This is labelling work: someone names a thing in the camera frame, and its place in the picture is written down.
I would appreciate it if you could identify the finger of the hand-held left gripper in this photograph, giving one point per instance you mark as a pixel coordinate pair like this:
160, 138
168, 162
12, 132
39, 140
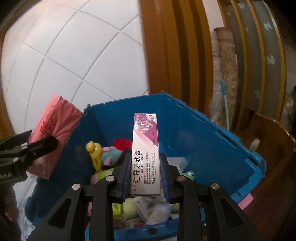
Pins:
13, 140
40, 147

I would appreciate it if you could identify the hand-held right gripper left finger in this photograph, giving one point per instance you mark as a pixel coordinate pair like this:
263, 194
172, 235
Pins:
126, 183

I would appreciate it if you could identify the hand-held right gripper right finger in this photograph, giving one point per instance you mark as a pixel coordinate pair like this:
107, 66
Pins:
164, 183

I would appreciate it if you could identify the pink tissue pack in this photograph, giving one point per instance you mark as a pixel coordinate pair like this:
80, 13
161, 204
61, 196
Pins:
57, 118

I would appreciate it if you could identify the purple white ointment box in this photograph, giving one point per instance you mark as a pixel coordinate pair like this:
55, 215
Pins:
145, 148

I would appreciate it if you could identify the blue plastic crate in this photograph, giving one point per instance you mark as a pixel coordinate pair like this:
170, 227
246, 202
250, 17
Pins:
203, 148

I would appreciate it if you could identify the grey small box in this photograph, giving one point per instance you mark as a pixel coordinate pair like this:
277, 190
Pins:
177, 163

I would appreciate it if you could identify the green frog toy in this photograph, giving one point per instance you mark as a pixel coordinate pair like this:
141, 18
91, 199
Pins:
188, 175

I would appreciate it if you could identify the pale green plush ball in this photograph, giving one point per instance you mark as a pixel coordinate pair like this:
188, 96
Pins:
130, 208

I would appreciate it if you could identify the pink teal plush toy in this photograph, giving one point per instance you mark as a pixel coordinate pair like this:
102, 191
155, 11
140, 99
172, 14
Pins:
112, 155

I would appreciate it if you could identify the red plush toy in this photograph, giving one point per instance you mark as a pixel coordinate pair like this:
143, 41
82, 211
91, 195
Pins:
122, 143

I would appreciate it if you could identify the yellow figure toy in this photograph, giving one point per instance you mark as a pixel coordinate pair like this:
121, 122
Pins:
94, 153

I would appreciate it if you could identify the pink cloth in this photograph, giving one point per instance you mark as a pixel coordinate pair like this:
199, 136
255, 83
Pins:
245, 201

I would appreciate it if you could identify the wooden chair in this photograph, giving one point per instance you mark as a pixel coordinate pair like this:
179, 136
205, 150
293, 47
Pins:
275, 148

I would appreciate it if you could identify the rolled patterned carpet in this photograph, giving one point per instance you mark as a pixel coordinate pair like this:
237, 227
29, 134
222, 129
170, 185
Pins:
225, 76

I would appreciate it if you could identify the wooden slatted screen panel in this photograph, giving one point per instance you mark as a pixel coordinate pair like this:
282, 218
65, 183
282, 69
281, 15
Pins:
256, 58

